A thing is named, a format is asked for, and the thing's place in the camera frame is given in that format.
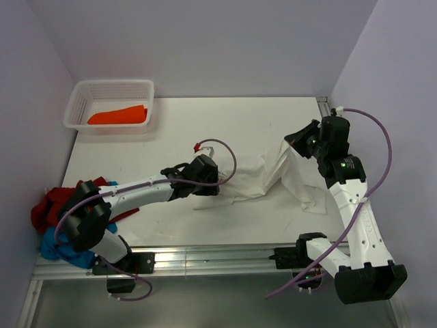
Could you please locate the white printed t-shirt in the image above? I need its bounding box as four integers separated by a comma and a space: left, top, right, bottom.
191, 141, 327, 215

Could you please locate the orange rolled t-shirt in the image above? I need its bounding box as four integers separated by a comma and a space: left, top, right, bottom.
87, 105, 147, 125

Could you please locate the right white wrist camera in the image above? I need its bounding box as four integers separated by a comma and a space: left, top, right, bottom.
330, 106, 345, 118

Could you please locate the blue t-shirt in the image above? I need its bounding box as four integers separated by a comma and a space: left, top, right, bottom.
40, 223, 128, 269

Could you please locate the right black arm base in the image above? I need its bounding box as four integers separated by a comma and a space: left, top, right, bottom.
268, 247, 322, 292

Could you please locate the white plastic basket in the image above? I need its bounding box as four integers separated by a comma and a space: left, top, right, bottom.
63, 79, 154, 135

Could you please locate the dark red t-shirt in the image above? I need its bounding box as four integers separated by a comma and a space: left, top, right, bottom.
31, 176, 140, 234

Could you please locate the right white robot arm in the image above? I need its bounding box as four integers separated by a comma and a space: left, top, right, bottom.
284, 116, 408, 304

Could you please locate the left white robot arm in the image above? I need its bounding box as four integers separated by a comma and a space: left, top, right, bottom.
55, 154, 219, 273

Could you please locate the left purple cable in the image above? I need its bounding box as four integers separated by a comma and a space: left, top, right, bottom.
54, 138, 238, 301

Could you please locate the purple cable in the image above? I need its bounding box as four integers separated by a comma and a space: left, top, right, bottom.
54, 138, 238, 301
265, 107, 393, 300

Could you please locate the aluminium rail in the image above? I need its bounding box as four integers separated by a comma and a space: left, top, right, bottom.
315, 96, 367, 220
30, 243, 342, 281

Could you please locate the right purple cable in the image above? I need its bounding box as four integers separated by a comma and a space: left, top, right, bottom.
265, 107, 393, 300

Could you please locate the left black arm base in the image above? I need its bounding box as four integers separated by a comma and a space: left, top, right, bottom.
91, 252, 155, 301

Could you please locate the right side aluminium rail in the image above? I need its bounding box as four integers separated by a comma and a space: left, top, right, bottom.
315, 96, 367, 220

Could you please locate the front aluminium rail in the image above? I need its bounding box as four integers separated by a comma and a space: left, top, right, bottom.
30, 243, 342, 281

